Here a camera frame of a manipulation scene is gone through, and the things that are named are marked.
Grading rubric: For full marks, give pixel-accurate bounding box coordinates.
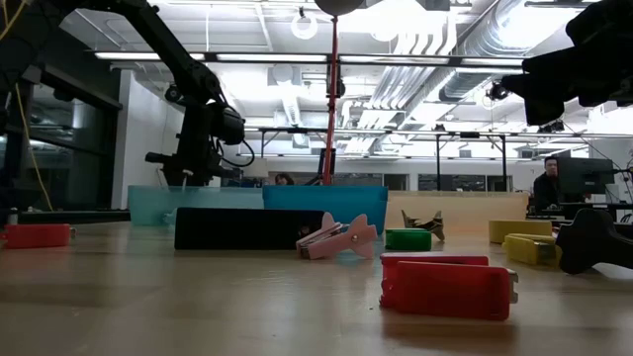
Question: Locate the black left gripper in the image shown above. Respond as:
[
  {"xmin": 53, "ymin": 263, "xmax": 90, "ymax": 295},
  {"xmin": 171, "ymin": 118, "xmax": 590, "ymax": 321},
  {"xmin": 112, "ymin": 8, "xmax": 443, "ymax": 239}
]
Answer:
[{"xmin": 144, "ymin": 145, "xmax": 242, "ymax": 188}]

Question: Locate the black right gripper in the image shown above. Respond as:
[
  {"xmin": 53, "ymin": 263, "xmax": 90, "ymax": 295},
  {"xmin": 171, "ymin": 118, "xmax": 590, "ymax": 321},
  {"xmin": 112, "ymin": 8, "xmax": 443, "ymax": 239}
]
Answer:
[{"xmin": 500, "ymin": 43, "xmax": 633, "ymax": 128}]

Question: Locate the black stapler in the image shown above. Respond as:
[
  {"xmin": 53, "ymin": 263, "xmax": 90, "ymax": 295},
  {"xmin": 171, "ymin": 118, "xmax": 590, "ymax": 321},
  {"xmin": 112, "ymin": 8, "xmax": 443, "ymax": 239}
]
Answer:
[{"xmin": 173, "ymin": 207, "xmax": 327, "ymax": 251}]

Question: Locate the yellow stapler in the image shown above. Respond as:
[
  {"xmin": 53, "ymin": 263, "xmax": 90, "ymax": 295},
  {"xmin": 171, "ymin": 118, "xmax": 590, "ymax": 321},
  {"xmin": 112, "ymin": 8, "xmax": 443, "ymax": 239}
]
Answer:
[{"xmin": 502, "ymin": 232, "xmax": 564, "ymax": 269}]

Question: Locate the pink staple remover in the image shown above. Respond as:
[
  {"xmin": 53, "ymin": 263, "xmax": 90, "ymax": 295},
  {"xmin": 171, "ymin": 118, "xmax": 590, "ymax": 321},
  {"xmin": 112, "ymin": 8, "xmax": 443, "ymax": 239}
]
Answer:
[{"xmin": 295, "ymin": 211, "xmax": 380, "ymax": 261}]

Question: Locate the red stapler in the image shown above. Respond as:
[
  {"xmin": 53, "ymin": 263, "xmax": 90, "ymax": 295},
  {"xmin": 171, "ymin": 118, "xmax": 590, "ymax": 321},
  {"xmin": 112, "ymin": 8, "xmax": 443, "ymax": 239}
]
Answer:
[
  {"xmin": 0, "ymin": 222, "xmax": 77, "ymax": 250},
  {"xmin": 379, "ymin": 252, "xmax": 520, "ymax": 322}
]

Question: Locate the green stapler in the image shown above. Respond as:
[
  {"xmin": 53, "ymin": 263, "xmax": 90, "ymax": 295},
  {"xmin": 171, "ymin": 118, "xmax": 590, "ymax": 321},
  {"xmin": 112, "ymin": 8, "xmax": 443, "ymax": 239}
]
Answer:
[{"xmin": 384, "ymin": 227, "xmax": 433, "ymax": 252}]

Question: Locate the black ceiling spotlight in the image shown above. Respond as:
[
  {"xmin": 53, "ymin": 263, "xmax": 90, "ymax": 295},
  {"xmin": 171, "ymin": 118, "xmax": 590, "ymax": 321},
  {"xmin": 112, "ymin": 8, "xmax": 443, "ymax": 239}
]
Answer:
[{"xmin": 486, "ymin": 80, "xmax": 511, "ymax": 103}]

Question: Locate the teal translucent plastic bin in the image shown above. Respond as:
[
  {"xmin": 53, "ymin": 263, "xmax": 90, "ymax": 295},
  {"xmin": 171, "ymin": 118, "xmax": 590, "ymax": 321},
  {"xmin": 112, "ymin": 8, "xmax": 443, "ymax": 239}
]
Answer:
[{"xmin": 127, "ymin": 184, "xmax": 266, "ymax": 228}]

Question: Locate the white lampshade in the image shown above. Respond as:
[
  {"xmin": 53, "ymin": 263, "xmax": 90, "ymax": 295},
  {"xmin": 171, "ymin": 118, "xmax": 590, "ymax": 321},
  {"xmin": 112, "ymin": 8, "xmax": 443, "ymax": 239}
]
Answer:
[{"xmin": 241, "ymin": 157, "xmax": 271, "ymax": 181}]

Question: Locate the black computer monitor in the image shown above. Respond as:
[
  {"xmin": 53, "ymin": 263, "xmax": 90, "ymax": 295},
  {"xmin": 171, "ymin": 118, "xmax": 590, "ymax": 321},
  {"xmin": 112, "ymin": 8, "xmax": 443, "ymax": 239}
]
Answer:
[{"xmin": 555, "ymin": 156, "xmax": 617, "ymax": 205}]

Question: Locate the black background desk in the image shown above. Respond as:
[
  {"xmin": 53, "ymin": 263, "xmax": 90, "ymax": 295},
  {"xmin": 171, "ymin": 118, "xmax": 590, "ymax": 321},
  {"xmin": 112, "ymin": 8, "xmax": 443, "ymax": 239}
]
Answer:
[{"xmin": 524, "ymin": 200, "xmax": 633, "ymax": 223}]

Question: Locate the beige bin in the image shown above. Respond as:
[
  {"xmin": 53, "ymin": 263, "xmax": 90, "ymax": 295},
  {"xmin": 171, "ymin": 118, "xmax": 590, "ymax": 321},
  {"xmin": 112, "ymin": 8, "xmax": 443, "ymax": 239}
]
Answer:
[{"xmin": 385, "ymin": 190, "xmax": 531, "ymax": 238}]

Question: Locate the red vertical pole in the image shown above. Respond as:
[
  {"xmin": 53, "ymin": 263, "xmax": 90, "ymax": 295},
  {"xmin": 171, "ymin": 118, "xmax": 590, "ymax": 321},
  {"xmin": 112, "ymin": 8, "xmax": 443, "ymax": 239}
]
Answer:
[{"xmin": 320, "ymin": 14, "xmax": 343, "ymax": 187}]

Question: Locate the blue plastic bin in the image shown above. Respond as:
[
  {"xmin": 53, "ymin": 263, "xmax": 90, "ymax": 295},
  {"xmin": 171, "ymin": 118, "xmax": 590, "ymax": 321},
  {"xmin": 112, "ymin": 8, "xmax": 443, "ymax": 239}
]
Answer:
[{"xmin": 261, "ymin": 184, "xmax": 390, "ymax": 236}]

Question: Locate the round grey overhead dome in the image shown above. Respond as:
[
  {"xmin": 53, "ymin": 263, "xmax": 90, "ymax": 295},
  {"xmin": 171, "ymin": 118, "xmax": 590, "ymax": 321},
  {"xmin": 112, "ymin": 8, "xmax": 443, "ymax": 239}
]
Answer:
[{"xmin": 313, "ymin": 0, "xmax": 366, "ymax": 18}]

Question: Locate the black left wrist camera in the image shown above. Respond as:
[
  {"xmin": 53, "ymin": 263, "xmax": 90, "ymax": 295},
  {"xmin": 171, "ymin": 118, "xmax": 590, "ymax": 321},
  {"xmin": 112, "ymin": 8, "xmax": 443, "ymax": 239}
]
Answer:
[{"xmin": 216, "ymin": 105, "xmax": 247, "ymax": 147}]

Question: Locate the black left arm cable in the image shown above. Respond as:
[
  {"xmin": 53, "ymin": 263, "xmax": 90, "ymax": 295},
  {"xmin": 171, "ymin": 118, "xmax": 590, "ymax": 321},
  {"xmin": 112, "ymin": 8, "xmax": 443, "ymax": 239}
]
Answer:
[{"xmin": 217, "ymin": 137, "xmax": 256, "ymax": 169}]

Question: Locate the black wall security camera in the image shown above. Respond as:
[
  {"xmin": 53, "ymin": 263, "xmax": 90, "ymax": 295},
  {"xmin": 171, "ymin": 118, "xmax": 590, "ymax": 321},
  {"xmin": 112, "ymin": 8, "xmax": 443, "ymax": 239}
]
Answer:
[{"xmin": 164, "ymin": 82, "xmax": 185, "ymax": 106}]

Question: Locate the black background workstation frame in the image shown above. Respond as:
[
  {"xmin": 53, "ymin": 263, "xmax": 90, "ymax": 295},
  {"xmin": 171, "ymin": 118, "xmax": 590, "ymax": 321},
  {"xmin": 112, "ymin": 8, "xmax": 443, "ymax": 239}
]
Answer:
[{"xmin": 256, "ymin": 126, "xmax": 509, "ymax": 193}]

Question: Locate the black aluminium table frame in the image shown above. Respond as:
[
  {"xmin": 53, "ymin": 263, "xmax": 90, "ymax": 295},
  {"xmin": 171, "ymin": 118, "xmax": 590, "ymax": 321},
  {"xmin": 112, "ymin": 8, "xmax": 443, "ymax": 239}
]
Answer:
[{"xmin": 0, "ymin": 209, "xmax": 132, "ymax": 226}]

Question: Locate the black overhead frame bar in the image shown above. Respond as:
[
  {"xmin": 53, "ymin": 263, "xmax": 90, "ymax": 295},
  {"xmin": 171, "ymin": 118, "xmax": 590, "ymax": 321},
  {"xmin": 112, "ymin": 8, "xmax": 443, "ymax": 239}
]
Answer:
[{"xmin": 93, "ymin": 50, "xmax": 528, "ymax": 69}]

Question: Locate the yellow cable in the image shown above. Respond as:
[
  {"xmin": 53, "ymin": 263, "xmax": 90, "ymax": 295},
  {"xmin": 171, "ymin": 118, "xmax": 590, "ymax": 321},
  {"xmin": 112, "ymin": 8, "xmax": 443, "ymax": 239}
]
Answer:
[{"xmin": 0, "ymin": 0, "xmax": 56, "ymax": 214}]

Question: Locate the white ring light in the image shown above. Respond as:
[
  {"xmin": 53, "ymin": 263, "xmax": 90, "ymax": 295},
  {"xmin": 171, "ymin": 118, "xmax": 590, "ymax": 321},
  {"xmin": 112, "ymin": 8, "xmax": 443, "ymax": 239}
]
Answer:
[{"xmin": 290, "ymin": 9, "xmax": 319, "ymax": 42}]

